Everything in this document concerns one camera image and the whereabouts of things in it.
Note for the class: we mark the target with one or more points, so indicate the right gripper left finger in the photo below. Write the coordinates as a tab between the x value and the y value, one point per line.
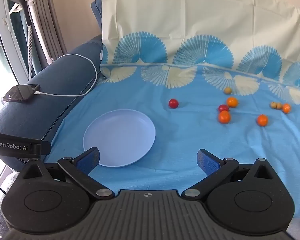
78	170

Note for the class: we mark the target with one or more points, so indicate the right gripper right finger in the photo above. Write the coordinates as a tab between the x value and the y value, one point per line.
217	171

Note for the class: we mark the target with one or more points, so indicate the orange mandarin front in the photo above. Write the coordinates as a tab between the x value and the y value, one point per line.
224	117

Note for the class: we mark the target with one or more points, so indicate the orange mandarin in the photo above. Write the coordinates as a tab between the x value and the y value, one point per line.
286	108
232	102
224	117
262	120

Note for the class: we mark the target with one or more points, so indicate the red tomato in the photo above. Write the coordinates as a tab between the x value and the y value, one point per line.
223	108
173	103

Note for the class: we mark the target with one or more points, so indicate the orange mandarin top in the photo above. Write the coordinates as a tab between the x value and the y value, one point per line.
232	102

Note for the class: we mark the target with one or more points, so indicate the tan longan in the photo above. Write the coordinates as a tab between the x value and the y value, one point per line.
279	105
227	90
273	105

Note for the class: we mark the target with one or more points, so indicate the light blue plastic plate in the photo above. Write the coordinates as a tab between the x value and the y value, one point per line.
122	136

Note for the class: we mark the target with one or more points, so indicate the black smartphone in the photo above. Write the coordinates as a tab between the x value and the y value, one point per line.
21	93

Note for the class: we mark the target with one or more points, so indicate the blue patterned bed sheet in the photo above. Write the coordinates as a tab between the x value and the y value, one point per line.
191	50

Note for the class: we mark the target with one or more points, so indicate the grey curtain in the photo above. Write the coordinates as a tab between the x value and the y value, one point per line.
47	30

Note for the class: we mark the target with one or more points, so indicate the garment steamer stand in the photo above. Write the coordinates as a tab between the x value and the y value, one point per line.
34	59

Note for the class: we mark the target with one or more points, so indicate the white window frame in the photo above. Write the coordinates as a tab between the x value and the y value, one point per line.
10	45

